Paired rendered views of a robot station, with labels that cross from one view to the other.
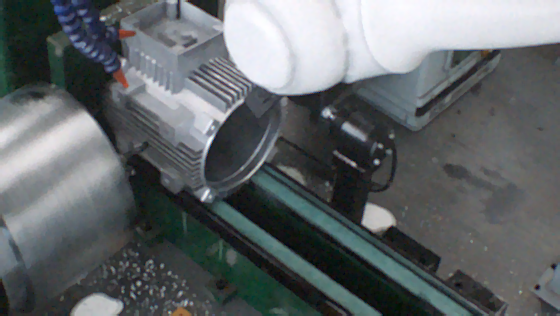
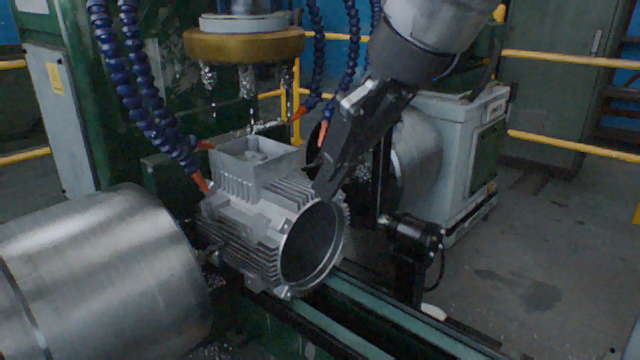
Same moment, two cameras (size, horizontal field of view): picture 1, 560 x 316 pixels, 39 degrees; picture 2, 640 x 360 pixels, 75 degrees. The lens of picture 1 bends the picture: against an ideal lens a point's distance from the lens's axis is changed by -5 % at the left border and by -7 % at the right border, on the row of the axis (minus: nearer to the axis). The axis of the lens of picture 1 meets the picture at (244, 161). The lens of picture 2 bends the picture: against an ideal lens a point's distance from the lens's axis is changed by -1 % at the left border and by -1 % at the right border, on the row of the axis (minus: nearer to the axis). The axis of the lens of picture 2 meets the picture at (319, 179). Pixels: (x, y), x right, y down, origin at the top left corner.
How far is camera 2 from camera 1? 0.47 m
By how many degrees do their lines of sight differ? 18
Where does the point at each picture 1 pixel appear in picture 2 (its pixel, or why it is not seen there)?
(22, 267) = not seen: outside the picture
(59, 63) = (151, 180)
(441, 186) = (478, 286)
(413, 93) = (442, 218)
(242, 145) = (314, 253)
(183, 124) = (260, 225)
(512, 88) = (513, 216)
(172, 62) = (249, 174)
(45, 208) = (94, 294)
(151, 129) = (234, 236)
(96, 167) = (163, 252)
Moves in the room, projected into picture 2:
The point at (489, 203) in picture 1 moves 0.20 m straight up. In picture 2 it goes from (524, 297) to (545, 214)
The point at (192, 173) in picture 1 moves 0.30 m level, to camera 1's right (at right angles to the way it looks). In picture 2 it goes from (270, 270) to (475, 271)
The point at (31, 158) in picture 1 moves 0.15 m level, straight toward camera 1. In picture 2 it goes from (85, 241) to (57, 346)
